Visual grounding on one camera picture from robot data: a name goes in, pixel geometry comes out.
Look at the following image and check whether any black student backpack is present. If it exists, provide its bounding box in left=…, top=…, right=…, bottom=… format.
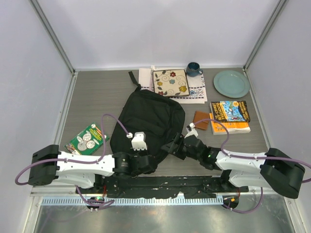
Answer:
left=110, top=72, right=185, bottom=165

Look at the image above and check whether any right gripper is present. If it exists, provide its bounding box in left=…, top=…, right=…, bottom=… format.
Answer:
left=161, top=133, right=201, bottom=161

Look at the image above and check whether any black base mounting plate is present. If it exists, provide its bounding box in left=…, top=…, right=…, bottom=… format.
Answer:
left=79, top=175, right=249, bottom=199

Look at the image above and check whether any purple cable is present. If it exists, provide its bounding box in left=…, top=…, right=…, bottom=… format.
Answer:
left=188, top=118, right=311, bottom=215
left=14, top=113, right=133, bottom=212

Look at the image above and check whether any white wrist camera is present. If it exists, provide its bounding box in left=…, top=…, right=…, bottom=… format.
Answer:
left=131, top=132, right=148, bottom=151
left=185, top=122, right=198, bottom=138

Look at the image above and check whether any green coin collecting book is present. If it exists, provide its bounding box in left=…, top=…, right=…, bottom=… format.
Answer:
left=64, top=122, right=104, bottom=155

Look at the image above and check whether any dark blue ceramic mug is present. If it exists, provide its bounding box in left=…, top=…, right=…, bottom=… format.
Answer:
left=186, top=62, right=203, bottom=77

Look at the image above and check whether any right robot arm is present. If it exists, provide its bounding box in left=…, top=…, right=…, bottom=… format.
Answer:
left=161, top=134, right=305, bottom=199

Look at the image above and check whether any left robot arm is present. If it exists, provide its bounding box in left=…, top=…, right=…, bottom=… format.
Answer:
left=28, top=145, right=157, bottom=194

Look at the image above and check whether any orange paperback book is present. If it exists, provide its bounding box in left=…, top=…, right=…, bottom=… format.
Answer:
left=211, top=121, right=251, bottom=135

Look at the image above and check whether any brown leather wallet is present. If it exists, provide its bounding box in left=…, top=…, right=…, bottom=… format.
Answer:
left=193, top=111, right=209, bottom=130

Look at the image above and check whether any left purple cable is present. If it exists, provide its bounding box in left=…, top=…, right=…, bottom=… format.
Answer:
left=14, top=113, right=133, bottom=212

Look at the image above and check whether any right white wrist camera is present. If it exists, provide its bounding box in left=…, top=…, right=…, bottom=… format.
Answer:
left=185, top=122, right=198, bottom=138

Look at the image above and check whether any round teal plate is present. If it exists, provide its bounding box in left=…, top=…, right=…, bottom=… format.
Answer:
left=213, top=70, right=250, bottom=98

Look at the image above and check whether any patterned white placemat cloth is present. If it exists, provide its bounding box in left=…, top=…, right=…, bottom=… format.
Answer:
left=138, top=68, right=207, bottom=104

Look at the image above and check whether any colourful treehouse storey book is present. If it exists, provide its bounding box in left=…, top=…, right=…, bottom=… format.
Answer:
left=210, top=100, right=251, bottom=123

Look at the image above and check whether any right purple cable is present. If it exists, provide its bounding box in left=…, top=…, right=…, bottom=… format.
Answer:
left=188, top=118, right=311, bottom=215

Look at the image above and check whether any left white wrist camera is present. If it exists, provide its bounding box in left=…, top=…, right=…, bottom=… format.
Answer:
left=131, top=132, right=148, bottom=151

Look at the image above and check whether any slotted cable duct rail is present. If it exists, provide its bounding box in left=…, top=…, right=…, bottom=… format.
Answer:
left=41, top=196, right=223, bottom=206

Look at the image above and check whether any square floral ceramic plate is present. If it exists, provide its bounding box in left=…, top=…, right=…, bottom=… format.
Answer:
left=152, top=69, right=190, bottom=97

